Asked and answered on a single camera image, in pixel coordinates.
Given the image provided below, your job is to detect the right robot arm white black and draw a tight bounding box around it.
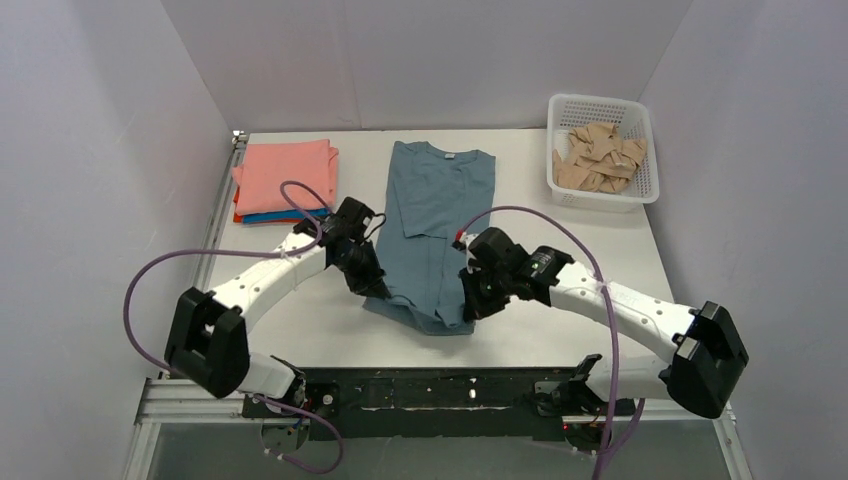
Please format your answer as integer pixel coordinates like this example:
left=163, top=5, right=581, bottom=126
left=453, top=227, right=749, bottom=419

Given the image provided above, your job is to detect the white plastic basket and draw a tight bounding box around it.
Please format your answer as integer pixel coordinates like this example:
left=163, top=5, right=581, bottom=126
left=546, top=94, right=660, bottom=213

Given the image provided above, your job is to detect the beige crumpled t shirt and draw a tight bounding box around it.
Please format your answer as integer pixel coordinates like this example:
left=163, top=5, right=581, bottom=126
left=551, top=122, right=648, bottom=194

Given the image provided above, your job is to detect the orange folded t shirt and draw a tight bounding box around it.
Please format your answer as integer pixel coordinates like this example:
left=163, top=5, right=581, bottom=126
left=232, top=188, right=306, bottom=225

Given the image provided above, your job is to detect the grey-blue t shirt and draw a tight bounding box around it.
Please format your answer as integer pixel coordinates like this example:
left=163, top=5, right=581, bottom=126
left=363, top=141, right=496, bottom=336

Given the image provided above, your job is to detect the pink folded t shirt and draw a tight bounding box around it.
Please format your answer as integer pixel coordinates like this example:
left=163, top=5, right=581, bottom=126
left=231, top=139, right=339, bottom=217

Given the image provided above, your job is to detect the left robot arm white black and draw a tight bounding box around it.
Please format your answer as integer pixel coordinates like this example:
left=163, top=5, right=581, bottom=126
left=164, top=197, right=390, bottom=401

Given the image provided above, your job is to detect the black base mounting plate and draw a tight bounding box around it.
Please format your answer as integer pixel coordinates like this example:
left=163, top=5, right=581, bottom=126
left=238, top=367, right=637, bottom=443

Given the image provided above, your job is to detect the aluminium front frame rail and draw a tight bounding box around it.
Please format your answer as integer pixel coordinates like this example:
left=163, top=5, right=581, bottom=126
left=122, top=375, right=753, bottom=480

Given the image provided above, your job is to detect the aluminium left side rail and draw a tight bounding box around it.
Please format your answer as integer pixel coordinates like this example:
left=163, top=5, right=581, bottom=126
left=160, top=130, right=249, bottom=296

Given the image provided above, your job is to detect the blue folded t shirt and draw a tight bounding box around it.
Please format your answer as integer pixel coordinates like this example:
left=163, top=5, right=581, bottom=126
left=242, top=206, right=331, bottom=225

